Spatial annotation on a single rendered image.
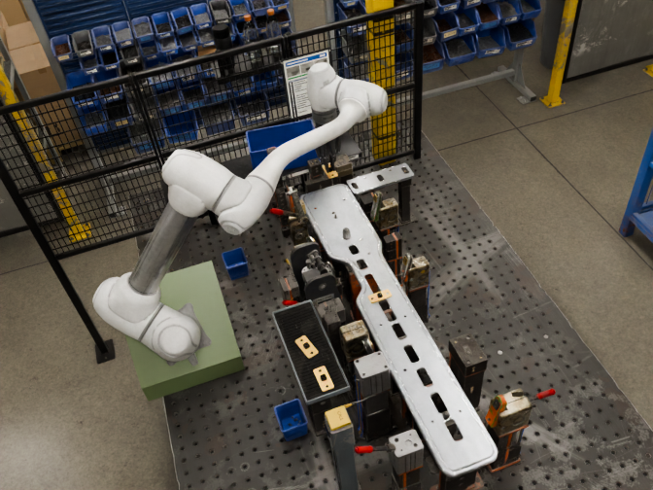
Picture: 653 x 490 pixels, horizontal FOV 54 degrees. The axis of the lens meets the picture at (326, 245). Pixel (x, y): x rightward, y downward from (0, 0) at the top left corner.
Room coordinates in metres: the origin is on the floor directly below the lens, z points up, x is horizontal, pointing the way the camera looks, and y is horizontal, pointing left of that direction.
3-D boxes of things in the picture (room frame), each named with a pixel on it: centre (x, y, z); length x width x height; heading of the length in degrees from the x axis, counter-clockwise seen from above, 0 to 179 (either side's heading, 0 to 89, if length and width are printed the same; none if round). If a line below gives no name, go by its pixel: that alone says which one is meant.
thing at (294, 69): (2.53, -0.01, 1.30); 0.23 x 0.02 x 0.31; 105
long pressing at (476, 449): (1.50, -0.18, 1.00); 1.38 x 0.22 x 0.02; 15
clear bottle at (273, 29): (2.59, 0.11, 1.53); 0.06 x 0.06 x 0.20
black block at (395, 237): (1.83, -0.27, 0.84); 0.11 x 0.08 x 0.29; 105
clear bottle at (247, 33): (2.57, 0.21, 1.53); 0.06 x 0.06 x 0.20
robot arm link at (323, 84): (1.97, -0.06, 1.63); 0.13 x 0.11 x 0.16; 59
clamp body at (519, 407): (1.00, -0.50, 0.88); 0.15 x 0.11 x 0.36; 105
